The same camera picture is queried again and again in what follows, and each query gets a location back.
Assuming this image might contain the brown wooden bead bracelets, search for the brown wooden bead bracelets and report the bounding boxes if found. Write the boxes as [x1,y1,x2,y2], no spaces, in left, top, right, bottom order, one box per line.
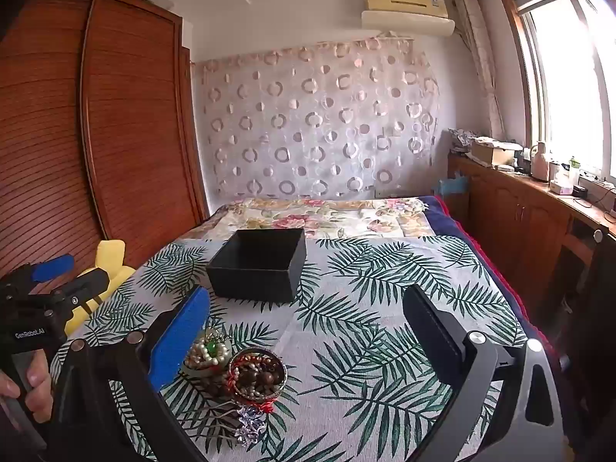
[226,348,290,402]

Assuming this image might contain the brown wooden wardrobe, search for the brown wooden wardrobe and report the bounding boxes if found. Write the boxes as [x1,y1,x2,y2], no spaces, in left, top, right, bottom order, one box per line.
[0,0,210,299]

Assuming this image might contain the wall air conditioner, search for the wall air conditioner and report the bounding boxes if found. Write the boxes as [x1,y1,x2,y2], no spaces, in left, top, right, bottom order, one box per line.
[361,0,455,37]

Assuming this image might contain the yellow plush toy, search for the yellow plush toy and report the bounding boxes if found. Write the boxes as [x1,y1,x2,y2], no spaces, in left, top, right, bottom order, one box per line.
[65,239,136,335]

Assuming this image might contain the dark blue blanket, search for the dark blue blanket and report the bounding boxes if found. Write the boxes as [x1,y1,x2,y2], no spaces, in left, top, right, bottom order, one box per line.
[414,195,530,347]

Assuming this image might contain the black box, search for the black box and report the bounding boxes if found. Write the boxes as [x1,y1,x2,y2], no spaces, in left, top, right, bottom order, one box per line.
[207,228,308,305]

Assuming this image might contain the person's left hand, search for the person's left hand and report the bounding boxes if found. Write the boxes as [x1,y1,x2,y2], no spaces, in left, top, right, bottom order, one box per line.
[0,350,53,413]

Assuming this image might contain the floral quilt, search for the floral quilt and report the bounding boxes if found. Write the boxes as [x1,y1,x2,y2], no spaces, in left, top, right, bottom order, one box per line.
[185,196,431,241]

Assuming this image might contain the patterned cloth pile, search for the patterned cloth pile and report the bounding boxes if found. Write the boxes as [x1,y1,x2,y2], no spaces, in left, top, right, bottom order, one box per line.
[447,127,482,150]

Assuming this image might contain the beige window curtain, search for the beige window curtain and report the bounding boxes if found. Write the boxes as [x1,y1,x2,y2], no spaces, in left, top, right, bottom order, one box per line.
[452,0,506,142]

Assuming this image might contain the wooden side cabinet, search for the wooden side cabinet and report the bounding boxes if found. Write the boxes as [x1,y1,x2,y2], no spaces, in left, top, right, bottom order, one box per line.
[447,151,616,342]

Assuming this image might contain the blue bag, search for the blue bag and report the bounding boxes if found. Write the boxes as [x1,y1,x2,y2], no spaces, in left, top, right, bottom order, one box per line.
[433,176,470,208]

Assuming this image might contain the circle pattern wall curtain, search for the circle pattern wall curtain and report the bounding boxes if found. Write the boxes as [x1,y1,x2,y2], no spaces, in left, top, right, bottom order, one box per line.
[190,33,441,200]

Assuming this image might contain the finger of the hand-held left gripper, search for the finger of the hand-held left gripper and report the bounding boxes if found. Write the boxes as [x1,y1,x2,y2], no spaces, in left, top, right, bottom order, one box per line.
[2,254,75,294]
[53,268,109,307]

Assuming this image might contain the cardboard box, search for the cardboard box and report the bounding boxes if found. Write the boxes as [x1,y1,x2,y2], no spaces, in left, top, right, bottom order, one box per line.
[469,139,523,168]

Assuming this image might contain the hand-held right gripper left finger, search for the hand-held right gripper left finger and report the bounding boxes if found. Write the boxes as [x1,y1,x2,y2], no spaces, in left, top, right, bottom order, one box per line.
[45,288,211,462]

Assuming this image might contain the window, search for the window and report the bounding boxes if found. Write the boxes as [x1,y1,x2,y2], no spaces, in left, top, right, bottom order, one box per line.
[498,0,616,188]

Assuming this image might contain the leaf print cloth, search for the leaf print cloth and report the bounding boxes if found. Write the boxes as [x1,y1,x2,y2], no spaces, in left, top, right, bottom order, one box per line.
[48,236,530,462]

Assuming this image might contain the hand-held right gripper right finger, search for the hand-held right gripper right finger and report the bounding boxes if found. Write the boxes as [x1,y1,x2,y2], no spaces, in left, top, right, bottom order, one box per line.
[402,285,566,462]

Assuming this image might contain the pearl necklace with green pendant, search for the pearl necklace with green pendant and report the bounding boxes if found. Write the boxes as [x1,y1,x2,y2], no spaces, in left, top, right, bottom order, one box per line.
[184,339,233,372]

